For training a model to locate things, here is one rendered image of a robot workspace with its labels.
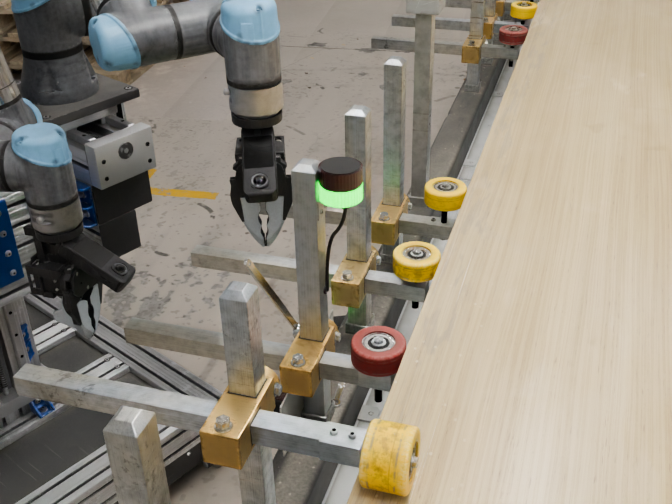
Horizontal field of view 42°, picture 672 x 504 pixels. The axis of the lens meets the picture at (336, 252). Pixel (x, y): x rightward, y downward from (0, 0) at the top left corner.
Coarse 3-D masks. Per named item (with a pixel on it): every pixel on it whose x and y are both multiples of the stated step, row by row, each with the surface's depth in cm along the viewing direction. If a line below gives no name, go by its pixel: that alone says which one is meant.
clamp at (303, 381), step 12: (324, 336) 132; (336, 336) 135; (300, 348) 129; (312, 348) 129; (324, 348) 130; (288, 360) 127; (312, 360) 127; (288, 372) 126; (300, 372) 125; (312, 372) 125; (288, 384) 127; (300, 384) 127; (312, 384) 126; (312, 396) 127
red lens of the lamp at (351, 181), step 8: (320, 168) 116; (360, 168) 116; (320, 176) 116; (328, 176) 114; (336, 176) 114; (344, 176) 114; (352, 176) 114; (360, 176) 115; (320, 184) 116; (328, 184) 115; (336, 184) 114; (344, 184) 114; (352, 184) 115; (360, 184) 116
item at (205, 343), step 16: (144, 320) 138; (128, 336) 137; (144, 336) 136; (160, 336) 135; (176, 336) 134; (192, 336) 134; (208, 336) 134; (192, 352) 135; (208, 352) 134; (224, 352) 133; (272, 352) 130; (272, 368) 131; (320, 368) 128; (336, 368) 128; (352, 368) 127; (368, 384) 127; (384, 384) 126
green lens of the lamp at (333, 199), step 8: (320, 192) 117; (328, 192) 115; (336, 192) 115; (344, 192) 115; (352, 192) 115; (360, 192) 117; (320, 200) 118; (328, 200) 116; (336, 200) 116; (344, 200) 116; (352, 200) 116; (360, 200) 117
